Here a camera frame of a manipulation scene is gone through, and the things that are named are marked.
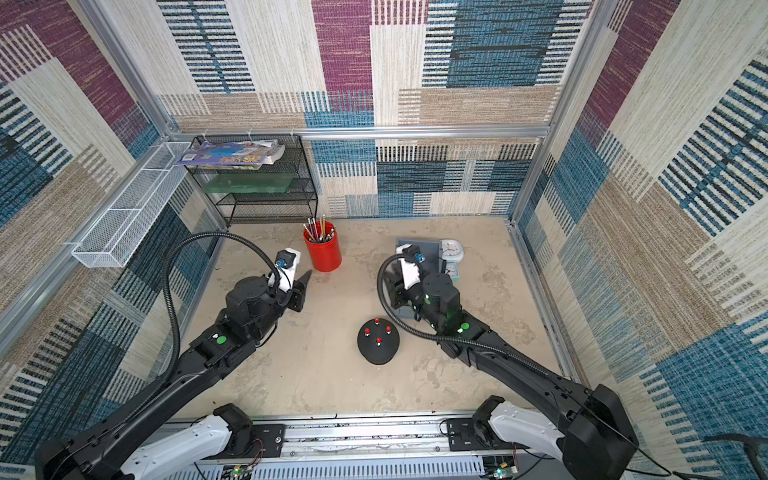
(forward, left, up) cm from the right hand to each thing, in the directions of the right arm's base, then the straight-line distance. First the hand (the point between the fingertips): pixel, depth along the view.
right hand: (392, 271), depth 76 cm
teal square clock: (+16, -20, -22) cm, 34 cm away
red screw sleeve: (-7, +4, -13) cm, 15 cm away
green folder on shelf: (+34, +45, +2) cm, 56 cm away
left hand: (-1, +22, +3) cm, 22 cm away
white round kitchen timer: (+24, -22, -22) cm, 39 cm away
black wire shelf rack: (+46, +35, -18) cm, 60 cm away
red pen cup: (+18, +22, -9) cm, 29 cm away
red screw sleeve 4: (-10, +7, -13) cm, 17 cm away
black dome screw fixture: (-12, +7, -17) cm, 22 cm away
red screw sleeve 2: (-9, +1, -13) cm, 16 cm away
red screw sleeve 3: (-13, +4, -13) cm, 18 cm away
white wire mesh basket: (+3, +65, +10) cm, 66 cm away
